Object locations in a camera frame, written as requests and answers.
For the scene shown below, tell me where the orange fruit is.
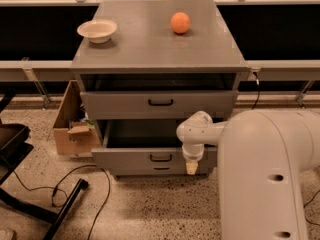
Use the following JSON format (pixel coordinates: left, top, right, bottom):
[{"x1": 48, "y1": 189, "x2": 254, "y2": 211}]
[{"x1": 170, "y1": 12, "x2": 191, "y2": 34}]

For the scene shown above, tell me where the grey drawer cabinet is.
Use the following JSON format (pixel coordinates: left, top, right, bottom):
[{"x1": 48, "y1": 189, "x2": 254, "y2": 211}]
[{"x1": 70, "y1": 0, "x2": 249, "y2": 180}]

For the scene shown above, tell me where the white paper bowl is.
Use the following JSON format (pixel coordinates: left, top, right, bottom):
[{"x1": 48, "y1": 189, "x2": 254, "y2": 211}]
[{"x1": 77, "y1": 19, "x2": 118, "y2": 44}]

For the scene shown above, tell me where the black cable left floor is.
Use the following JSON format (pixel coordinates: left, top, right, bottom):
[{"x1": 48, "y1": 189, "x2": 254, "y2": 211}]
[{"x1": 12, "y1": 164, "x2": 112, "y2": 240}]

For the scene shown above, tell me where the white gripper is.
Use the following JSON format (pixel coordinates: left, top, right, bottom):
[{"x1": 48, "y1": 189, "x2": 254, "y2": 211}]
[{"x1": 182, "y1": 144, "x2": 204, "y2": 175}]

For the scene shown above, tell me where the cardboard box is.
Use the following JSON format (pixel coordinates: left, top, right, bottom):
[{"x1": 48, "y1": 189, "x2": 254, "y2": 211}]
[{"x1": 53, "y1": 80, "x2": 101, "y2": 155}]

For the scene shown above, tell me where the grey top drawer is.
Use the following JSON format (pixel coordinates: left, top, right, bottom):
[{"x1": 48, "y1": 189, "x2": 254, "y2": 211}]
[{"x1": 80, "y1": 91, "x2": 237, "y2": 119}]

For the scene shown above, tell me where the grey metal railing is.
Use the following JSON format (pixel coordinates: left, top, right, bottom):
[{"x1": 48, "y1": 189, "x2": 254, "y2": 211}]
[{"x1": 0, "y1": 0, "x2": 320, "y2": 110}]

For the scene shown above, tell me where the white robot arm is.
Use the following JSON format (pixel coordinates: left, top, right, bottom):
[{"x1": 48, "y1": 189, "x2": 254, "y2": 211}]
[{"x1": 176, "y1": 109, "x2": 320, "y2": 240}]

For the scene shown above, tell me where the black stand frame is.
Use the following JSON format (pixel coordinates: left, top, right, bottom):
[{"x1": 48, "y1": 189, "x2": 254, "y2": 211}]
[{"x1": 0, "y1": 97, "x2": 93, "y2": 240}]

